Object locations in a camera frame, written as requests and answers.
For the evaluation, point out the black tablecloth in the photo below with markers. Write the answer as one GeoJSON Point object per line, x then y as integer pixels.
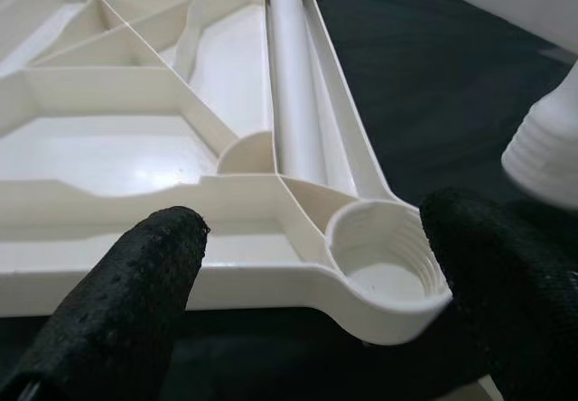
{"type": "Point", "coordinates": [429, 80]}

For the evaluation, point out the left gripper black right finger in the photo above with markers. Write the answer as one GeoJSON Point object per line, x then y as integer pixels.
{"type": "Point", "coordinates": [506, 283]}

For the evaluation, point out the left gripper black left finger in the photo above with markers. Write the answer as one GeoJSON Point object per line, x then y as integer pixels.
{"type": "Point", "coordinates": [113, 306]}

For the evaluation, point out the white plastic table leg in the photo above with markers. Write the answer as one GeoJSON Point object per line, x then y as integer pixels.
{"type": "Point", "coordinates": [293, 80]}
{"type": "Point", "coordinates": [546, 139]}

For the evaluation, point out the white plastic table top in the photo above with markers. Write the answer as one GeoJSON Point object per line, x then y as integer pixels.
{"type": "Point", "coordinates": [113, 157]}

